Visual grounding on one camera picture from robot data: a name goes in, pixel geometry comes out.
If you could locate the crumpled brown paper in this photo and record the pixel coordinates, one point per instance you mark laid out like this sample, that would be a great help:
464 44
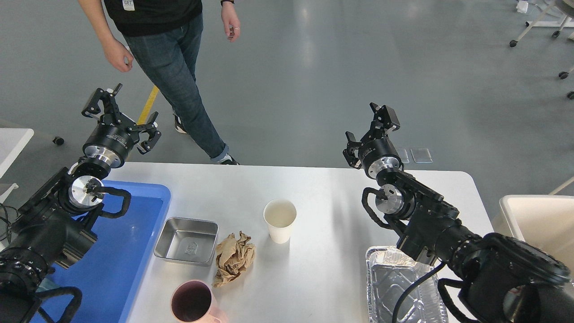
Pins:
234 255

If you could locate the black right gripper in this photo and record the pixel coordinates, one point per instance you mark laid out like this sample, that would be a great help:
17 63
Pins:
375 152

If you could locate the blue plastic tray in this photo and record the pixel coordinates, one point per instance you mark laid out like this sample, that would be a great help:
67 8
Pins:
110 274

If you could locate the person's left hand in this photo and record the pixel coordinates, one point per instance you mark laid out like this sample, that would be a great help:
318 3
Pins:
230 20

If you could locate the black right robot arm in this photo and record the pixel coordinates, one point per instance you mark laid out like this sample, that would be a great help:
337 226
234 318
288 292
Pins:
500 278

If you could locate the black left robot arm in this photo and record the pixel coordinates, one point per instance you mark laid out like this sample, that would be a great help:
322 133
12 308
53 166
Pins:
55 225

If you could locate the white wheeled frame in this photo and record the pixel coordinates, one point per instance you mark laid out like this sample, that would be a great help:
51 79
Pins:
566 9

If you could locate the aluminium foil tray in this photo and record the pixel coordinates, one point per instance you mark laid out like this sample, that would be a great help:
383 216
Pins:
390 272

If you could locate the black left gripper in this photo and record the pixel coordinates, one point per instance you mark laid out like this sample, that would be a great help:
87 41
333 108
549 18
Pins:
111 141

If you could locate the cream plastic bin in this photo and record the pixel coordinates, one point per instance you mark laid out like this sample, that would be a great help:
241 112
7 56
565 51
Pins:
543 221

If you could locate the stainless steel square tray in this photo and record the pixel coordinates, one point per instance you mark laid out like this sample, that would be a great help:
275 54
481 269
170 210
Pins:
187 241

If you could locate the pink plastic mug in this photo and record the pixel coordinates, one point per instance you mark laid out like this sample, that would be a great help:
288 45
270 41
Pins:
194 302

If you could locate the person's right hand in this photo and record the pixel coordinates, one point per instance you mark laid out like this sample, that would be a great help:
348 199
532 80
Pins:
118 55

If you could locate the white side table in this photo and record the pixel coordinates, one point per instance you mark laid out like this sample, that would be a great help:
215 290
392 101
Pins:
12 141

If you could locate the white paper cup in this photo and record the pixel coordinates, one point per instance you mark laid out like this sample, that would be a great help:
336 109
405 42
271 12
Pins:
280 216

